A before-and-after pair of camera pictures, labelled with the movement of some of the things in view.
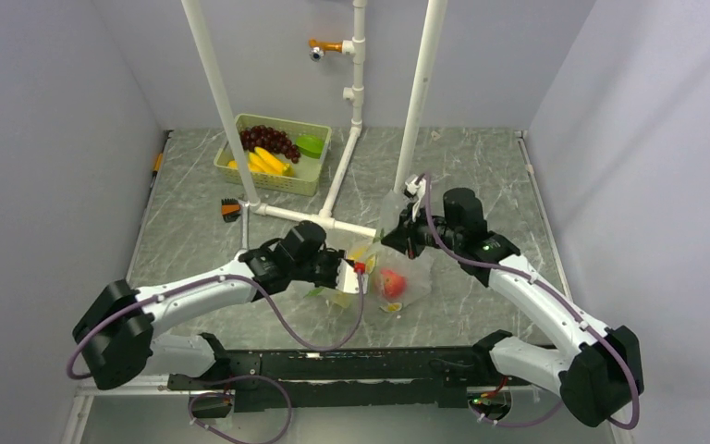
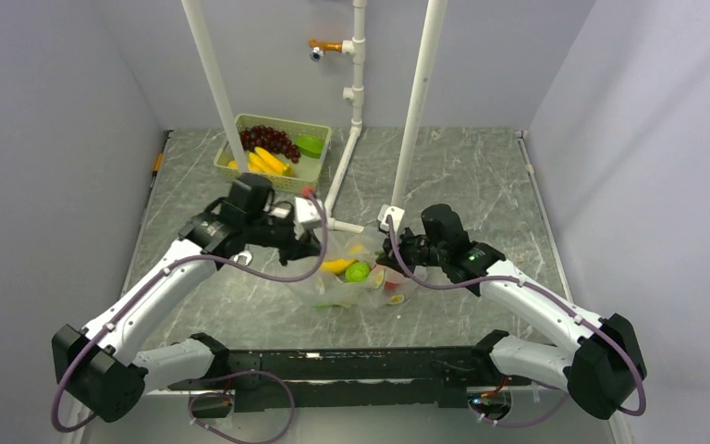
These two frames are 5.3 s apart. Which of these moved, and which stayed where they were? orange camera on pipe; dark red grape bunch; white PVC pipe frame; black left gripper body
Moved: black left gripper body
Stayed: white PVC pipe frame; dark red grape bunch; orange camera on pipe
